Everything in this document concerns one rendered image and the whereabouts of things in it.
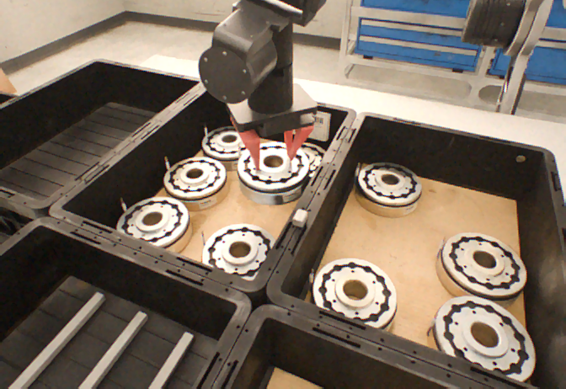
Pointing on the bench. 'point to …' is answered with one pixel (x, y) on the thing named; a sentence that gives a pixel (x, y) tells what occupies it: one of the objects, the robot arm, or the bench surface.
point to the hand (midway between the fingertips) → (273, 158)
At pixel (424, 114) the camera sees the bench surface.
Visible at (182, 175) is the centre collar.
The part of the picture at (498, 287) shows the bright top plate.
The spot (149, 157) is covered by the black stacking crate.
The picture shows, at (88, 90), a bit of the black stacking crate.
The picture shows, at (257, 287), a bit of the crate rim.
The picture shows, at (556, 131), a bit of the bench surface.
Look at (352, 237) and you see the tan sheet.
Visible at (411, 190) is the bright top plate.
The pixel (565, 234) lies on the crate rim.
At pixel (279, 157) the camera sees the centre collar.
